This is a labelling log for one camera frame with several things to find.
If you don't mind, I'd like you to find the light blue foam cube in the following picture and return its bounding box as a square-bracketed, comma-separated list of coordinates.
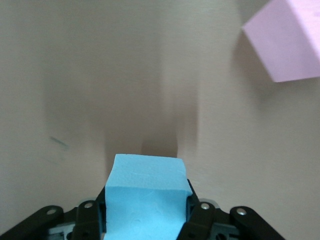
[104, 153, 193, 240]

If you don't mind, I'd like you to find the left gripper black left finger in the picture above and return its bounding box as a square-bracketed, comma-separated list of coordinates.
[71, 186, 108, 240]

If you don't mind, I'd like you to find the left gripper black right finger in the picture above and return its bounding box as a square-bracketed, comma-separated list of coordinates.
[178, 178, 217, 240]

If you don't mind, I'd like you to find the pink foam cube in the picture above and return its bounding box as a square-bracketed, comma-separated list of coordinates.
[241, 0, 320, 83]

